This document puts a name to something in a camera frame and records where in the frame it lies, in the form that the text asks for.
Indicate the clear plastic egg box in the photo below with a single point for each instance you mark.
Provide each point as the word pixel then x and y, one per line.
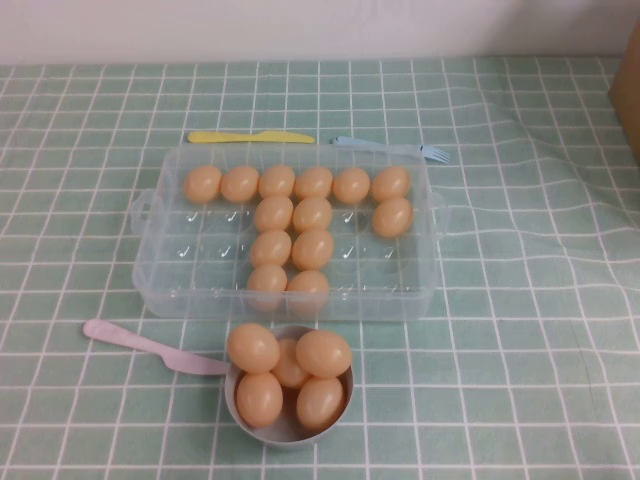
pixel 200 250

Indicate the beige plastic egg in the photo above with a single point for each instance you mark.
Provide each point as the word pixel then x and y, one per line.
pixel 253 348
pixel 270 248
pixel 276 180
pixel 393 216
pixel 274 214
pixel 312 215
pixel 267 285
pixel 390 183
pixel 320 402
pixel 288 372
pixel 323 353
pixel 313 182
pixel 312 249
pixel 259 399
pixel 240 184
pixel 202 183
pixel 308 290
pixel 351 185

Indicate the brown cardboard box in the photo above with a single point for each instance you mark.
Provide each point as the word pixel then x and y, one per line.
pixel 627 100

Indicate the yellow plastic knife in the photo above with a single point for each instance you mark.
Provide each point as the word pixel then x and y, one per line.
pixel 225 137

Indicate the blue plastic fork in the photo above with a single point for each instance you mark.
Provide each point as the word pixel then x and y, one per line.
pixel 437 152

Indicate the round grey bowl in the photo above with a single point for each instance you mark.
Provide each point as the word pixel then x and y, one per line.
pixel 287 435

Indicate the pink plastic knife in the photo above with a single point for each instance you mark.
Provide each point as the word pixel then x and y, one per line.
pixel 125 340

